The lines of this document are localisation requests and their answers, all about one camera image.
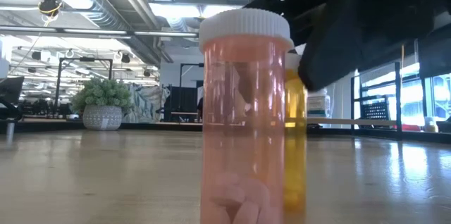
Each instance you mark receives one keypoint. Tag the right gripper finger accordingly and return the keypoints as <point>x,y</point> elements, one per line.
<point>331,51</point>

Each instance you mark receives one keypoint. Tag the large white medicine bottle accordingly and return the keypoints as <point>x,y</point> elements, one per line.
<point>319,106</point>

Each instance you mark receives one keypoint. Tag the yellow pill bottle white cap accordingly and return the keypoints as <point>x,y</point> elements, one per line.
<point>294,129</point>

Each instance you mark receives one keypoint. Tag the pink pill bottle white cap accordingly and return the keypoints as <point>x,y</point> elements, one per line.
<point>243,111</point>

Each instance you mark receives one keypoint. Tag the black perforated crate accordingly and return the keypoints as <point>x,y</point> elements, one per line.
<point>375,111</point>

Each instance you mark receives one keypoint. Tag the red low object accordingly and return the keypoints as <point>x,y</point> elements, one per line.
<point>412,127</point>

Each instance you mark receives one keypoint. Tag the cream small jar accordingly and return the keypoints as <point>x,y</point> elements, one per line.
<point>430,125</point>

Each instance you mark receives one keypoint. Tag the ceiling tube light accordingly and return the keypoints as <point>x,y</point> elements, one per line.
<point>158,34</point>

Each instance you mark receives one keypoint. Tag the blue white patterned cover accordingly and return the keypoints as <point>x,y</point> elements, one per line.
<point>148,102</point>

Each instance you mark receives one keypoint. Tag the green plant in patterned pot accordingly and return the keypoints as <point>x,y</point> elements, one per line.
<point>102,118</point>

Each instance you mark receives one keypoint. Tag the black metal gantry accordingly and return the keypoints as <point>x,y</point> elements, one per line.
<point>84,59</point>

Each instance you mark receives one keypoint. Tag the black monitor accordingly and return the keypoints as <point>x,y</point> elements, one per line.
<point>10,90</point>

